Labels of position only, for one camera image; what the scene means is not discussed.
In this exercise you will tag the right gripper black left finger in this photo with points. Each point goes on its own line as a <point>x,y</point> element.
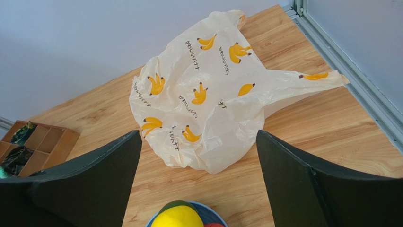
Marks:
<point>91,190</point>

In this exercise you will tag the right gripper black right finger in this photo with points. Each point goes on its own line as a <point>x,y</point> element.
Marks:
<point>307,191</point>

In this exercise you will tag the yellow lemon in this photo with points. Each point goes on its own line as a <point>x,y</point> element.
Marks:
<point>179,216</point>

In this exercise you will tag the red strawberry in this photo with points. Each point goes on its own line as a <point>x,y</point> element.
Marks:
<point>213,225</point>

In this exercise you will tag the banana print plastic bag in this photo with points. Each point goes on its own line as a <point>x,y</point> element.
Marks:
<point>201,102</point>

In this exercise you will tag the brown divided organizer tray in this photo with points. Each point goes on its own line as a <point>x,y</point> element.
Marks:
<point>51,146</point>

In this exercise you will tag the green avocado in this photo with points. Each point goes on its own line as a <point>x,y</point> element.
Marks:
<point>177,203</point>

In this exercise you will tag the dark rolled sock front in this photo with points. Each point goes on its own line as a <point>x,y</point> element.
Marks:
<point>16,160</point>

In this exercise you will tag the dark rolled sock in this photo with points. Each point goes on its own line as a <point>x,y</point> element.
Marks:
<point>21,136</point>
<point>16,160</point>

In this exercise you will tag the dark rolled sock back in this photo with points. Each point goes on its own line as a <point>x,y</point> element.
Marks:
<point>21,136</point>

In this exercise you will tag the teal sock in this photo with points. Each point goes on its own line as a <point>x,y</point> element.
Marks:
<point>3,173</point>

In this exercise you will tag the blue plate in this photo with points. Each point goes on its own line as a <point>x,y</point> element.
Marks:
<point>207,214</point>

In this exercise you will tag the aluminium frame rail right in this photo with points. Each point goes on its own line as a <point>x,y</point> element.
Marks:
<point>388,118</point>

